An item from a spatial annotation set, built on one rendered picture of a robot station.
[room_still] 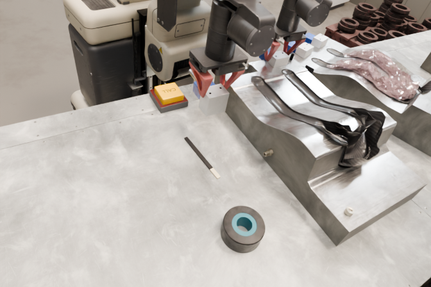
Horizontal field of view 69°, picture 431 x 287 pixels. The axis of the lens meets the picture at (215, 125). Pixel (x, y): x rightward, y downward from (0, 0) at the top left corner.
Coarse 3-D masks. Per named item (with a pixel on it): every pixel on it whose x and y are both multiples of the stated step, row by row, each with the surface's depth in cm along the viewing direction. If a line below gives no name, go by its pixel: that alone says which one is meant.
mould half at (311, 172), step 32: (256, 64) 89; (288, 64) 91; (256, 96) 79; (288, 96) 81; (320, 96) 83; (256, 128) 75; (288, 128) 67; (352, 128) 67; (384, 128) 69; (288, 160) 67; (320, 160) 61; (384, 160) 72; (320, 192) 63; (352, 192) 64; (384, 192) 65; (416, 192) 69; (320, 224) 64; (352, 224) 59
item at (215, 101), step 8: (192, 72) 73; (208, 88) 67; (216, 88) 67; (224, 88) 67; (200, 96) 68; (208, 96) 65; (216, 96) 65; (224, 96) 66; (200, 104) 69; (208, 104) 66; (216, 104) 67; (224, 104) 69; (208, 112) 68; (216, 112) 69
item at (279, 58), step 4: (268, 52) 92; (276, 52) 90; (280, 52) 90; (284, 52) 91; (260, 56) 93; (272, 56) 88; (276, 56) 88; (280, 56) 88; (284, 56) 89; (288, 56) 89; (272, 60) 89; (276, 60) 88; (280, 60) 88; (284, 60) 89; (288, 60) 90; (272, 64) 89; (276, 64) 89; (280, 64) 90; (284, 64) 90
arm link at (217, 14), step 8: (216, 0) 54; (224, 0) 53; (216, 8) 53; (224, 8) 52; (232, 8) 52; (216, 16) 54; (224, 16) 53; (232, 16) 52; (208, 24) 57; (216, 24) 55; (224, 24) 54; (216, 32) 55; (224, 32) 55
